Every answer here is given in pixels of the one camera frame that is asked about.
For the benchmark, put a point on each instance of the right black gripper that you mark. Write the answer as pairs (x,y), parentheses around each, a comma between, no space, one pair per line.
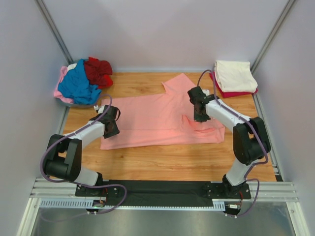
(200,119)

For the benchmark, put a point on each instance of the corner aluminium post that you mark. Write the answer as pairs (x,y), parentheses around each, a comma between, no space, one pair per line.
(53,28)
(273,33)

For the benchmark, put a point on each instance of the white t-shirt in basket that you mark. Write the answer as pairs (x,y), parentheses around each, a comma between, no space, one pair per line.
(71,66)

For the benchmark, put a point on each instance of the dark red t-shirt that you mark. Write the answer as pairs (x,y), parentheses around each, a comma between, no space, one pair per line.
(98,72)

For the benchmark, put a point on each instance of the blue t-shirt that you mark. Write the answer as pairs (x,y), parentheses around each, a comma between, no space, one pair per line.
(76,86)

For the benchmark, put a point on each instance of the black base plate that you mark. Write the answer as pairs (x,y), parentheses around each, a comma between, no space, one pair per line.
(162,193)

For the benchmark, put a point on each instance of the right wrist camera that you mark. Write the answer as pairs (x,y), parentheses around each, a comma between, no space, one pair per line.
(206,92)

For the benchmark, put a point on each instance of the salmon pink t-shirt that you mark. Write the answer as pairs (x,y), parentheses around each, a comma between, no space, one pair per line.
(162,119)

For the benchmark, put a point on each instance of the folded magenta t-shirt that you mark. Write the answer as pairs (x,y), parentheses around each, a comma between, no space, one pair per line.
(228,94)

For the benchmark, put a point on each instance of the folded white t-shirt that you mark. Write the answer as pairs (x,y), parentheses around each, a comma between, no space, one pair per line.
(234,76)

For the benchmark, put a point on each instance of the left corner aluminium post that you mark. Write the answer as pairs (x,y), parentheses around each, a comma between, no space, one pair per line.
(53,28)

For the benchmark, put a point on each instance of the aluminium frame rail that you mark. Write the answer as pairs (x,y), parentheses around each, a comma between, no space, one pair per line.
(268,191)

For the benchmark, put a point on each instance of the right corner aluminium post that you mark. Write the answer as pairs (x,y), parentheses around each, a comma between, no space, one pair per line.
(273,33)

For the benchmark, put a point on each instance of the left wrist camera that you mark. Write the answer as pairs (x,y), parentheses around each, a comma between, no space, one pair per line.
(99,109)

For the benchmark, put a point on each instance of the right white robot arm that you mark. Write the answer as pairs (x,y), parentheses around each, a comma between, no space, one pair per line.
(251,143)

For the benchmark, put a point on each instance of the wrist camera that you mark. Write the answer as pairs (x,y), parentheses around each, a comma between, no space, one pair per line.
(99,109)
(206,92)

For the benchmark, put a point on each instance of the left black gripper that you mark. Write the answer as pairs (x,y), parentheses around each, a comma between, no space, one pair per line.
(114,132)

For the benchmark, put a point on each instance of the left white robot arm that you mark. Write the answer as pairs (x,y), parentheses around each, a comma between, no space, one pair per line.
(62,161)

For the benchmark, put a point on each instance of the white slotted cable duct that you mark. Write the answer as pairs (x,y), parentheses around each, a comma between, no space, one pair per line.
(93,204)

